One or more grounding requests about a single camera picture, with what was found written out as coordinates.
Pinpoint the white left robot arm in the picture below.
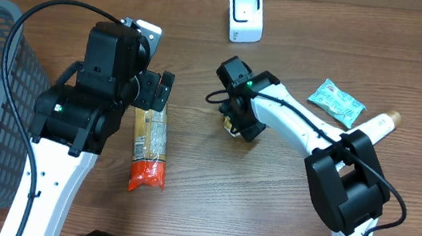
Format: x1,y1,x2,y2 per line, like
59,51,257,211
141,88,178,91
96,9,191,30
22,18,174,236

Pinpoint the white conditioner tube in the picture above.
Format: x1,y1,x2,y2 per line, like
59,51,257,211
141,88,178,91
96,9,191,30
333,104,403,178

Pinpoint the green tea packet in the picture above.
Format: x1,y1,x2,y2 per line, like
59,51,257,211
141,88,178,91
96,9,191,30
223,117,240,137

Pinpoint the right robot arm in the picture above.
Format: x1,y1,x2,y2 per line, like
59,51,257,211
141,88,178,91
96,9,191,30
215,57,407,236

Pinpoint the white barcode scanner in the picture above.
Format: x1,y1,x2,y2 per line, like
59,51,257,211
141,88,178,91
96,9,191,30
228,0,263,43

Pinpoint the teal snack packet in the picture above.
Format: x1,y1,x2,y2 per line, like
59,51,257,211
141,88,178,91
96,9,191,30
307,78,367,129

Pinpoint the orange noodle packet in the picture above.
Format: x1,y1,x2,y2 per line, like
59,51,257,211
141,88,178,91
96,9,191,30
128,107,167,191

